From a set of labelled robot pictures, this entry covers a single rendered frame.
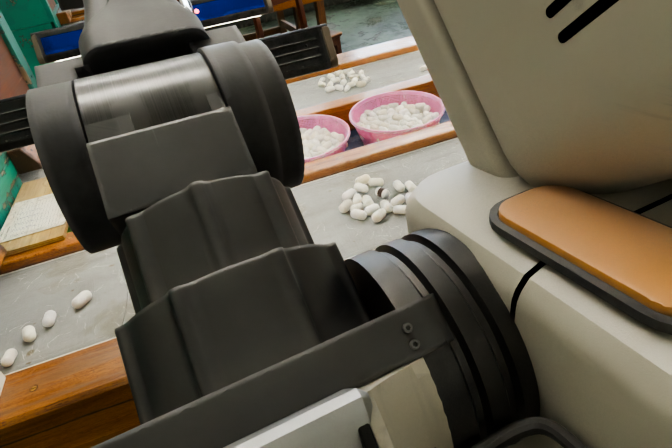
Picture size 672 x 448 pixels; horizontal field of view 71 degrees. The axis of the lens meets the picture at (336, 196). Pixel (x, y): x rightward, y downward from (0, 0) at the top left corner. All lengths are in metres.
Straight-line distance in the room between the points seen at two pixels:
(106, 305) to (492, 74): 0.89
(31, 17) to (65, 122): 3.35
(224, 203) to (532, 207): 0.10
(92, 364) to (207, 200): 0.71
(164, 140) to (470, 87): 0.12
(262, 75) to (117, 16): 0.10
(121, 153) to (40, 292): 0.93
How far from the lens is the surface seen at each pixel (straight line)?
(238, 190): 0.17
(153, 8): 0.29
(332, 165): 1.13
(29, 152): 1.52
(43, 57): 1.45
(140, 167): 0.18
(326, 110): 1.43
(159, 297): 0.17
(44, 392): 0.87
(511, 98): 0.18
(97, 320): 0.97
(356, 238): 0.93
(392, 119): 1.37
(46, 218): 1.27
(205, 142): 0.19
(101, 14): 0.29
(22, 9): 3.55
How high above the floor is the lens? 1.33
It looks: 34 degrees down
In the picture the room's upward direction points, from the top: 10 degrees counter-clockwise
